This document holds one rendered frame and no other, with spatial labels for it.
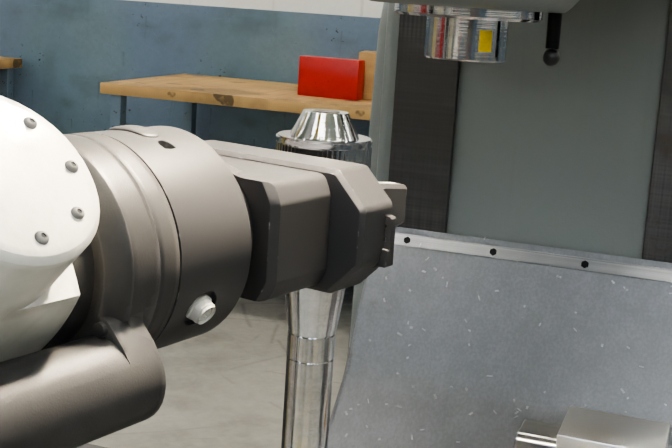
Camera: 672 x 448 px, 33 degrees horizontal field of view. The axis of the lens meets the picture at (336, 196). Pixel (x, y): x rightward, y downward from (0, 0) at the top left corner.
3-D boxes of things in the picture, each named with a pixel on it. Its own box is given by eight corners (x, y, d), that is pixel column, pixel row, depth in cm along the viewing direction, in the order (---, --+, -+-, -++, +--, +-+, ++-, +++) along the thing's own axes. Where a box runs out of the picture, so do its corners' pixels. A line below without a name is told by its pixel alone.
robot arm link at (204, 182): (405, 128, 48) (228, 150, 39) (388, 342, 50) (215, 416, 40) (184, 97, 55) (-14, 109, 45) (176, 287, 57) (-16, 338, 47)
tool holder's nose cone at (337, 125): (291, 105, 56) (289, 129, 56) (290, 112, 53) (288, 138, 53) (359, 109, 56) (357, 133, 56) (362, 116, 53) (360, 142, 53)
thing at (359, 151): (277, 127, 57) (271, 228, 58) (274, 139, 52) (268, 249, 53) (369, 132, 57) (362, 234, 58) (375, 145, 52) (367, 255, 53)
